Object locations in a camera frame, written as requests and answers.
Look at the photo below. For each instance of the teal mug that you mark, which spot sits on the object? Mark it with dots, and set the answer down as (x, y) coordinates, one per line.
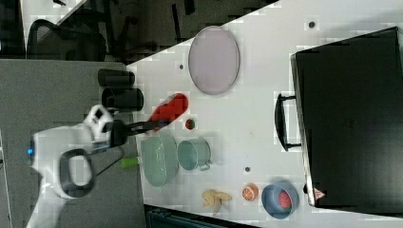
(194, 153)

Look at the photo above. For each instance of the dark teal bin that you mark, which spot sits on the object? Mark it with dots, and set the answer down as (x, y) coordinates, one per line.
(163, 218)

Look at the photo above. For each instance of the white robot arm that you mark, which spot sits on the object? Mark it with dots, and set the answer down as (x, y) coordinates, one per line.
(61, 155)

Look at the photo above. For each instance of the grey oval plate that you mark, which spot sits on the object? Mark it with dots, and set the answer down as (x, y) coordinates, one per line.
(214, 60)

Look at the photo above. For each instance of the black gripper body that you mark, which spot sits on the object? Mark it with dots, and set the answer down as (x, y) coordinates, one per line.
(119, 133)

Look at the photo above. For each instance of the orange slice toy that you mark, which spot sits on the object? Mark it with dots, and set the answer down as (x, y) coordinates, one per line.
(250, 191)

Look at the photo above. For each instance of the red strawberry toy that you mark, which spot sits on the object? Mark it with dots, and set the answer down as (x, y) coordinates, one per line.
(284, 200)

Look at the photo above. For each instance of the black toaster oven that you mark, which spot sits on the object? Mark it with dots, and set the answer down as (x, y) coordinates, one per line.
(349, 98)

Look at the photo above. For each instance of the black cylinder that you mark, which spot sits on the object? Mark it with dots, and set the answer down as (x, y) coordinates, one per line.
(113, 77)
(124, 99)

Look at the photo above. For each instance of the red ketchup bottle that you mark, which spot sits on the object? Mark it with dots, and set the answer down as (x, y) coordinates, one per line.
(170, 110)

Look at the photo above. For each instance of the black office chair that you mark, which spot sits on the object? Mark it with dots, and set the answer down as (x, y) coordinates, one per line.
(67, 42)

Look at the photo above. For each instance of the lower black cylinder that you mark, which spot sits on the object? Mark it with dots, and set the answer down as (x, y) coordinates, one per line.
(124, 99)

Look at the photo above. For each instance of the blue bowl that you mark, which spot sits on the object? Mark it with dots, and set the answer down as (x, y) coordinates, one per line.
(269, 199)

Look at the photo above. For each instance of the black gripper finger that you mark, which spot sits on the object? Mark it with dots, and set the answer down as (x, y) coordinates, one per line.
(140, 130)
(144, 124)

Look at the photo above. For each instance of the upper black cylinder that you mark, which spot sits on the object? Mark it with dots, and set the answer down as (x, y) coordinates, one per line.
(113, 77)

